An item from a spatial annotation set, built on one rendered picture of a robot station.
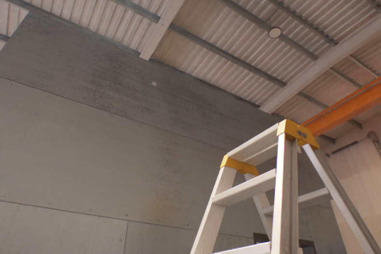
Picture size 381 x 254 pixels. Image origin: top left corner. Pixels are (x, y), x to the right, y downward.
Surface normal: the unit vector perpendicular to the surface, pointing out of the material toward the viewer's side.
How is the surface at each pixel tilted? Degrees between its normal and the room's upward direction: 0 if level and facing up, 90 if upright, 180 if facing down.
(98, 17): 176
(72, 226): 90
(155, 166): 90
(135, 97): 90
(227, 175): 92
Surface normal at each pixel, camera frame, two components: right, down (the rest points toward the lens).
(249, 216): 0.52, -0.52
